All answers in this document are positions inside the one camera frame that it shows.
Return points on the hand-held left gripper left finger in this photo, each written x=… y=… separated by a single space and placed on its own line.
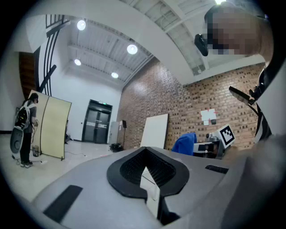
x=89 y=179

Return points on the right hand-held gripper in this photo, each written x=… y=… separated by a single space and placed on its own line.
x=226 y=136

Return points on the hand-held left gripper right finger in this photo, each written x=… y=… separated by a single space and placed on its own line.
x=196 y=179

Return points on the blue cloth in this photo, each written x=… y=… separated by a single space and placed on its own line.
x=183 y=144

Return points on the black bag pile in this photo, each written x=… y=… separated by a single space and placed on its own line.
x=116 y=147

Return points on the white board panel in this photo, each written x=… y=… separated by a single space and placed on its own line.
x=155 y=132

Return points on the white power strip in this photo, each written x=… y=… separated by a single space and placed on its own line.
x=44 y=161

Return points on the black double door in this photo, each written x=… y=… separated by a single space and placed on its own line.
x=96 y=125

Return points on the yellow partition screen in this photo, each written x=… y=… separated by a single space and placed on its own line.
x=55 y=127

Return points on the black chest-mounted screen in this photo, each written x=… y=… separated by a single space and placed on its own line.
x=240 y=95

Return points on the black speaker stand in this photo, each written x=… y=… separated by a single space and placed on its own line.
x=124 y=123

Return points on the black white backpack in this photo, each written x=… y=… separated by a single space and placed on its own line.
x=22 y=117

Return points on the round ceiling light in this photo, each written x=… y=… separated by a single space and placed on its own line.
x=114 y=75
x=77 y=62
x=81 y=25
x=132 y=49

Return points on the person's torso in black clothing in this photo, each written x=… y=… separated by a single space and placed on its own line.
x=276 y=64

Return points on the person's head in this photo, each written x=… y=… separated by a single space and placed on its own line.
x=245 y=33

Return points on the white paper wall notice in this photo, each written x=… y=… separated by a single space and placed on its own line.
x=207 y=116

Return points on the black head camera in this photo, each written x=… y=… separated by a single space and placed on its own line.
x=201 y=44

